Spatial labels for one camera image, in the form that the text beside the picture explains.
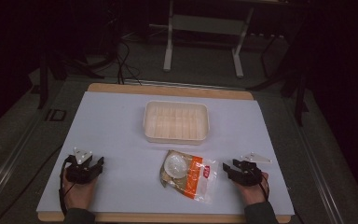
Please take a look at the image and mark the clear round plastic lid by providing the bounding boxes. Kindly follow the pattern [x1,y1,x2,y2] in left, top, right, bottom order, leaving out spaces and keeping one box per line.
[163,154,189,180]

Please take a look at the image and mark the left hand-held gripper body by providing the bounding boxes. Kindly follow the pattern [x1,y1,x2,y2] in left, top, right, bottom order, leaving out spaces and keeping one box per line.
[65,147,103,185]

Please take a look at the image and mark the person's right hand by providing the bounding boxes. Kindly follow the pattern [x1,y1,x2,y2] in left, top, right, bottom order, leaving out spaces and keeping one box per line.
[233,173,270,207]

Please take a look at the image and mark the white metal stand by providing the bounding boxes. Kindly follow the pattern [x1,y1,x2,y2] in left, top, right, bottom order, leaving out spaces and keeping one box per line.
[162,0,256,79]

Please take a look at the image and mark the black floor cable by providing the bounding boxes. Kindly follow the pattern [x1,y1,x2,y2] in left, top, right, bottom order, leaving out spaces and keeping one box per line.
[0,144,63,224]

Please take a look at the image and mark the black metal stand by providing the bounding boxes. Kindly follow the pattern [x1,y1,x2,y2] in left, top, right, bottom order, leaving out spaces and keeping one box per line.
[246,29,310,127]
[36,43,106,110]

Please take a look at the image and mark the white table mat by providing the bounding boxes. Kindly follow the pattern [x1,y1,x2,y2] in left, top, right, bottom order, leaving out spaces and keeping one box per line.
[35,91,296,217]

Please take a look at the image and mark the clear orange-label plastic bag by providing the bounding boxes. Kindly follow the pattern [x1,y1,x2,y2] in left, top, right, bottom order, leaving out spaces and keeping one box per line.
[180,154,220,204]

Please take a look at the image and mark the person's left hand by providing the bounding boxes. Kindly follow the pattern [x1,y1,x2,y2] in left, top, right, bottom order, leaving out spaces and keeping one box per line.
[62,174,98,211]

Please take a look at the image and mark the brown paper wrapper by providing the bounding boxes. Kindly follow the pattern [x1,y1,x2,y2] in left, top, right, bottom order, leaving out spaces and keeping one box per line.
[158,149,194,189]

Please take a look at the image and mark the black floor cables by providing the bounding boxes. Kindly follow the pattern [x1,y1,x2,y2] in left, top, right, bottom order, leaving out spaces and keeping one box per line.
[115,39,144,87]

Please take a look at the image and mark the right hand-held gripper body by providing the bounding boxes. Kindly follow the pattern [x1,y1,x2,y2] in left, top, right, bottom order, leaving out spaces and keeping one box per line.
[236,151,273,188]

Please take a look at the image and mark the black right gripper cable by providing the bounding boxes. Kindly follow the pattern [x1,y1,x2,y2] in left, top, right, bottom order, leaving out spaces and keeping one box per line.
[257,172,271,203]

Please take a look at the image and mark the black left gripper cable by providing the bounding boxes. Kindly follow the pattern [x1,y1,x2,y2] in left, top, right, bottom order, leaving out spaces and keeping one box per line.
[58,154,77,217]

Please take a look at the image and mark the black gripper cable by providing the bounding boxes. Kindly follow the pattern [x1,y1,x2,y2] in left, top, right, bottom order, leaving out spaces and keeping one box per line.
[257,172,271,203]
[58,154,77,217]

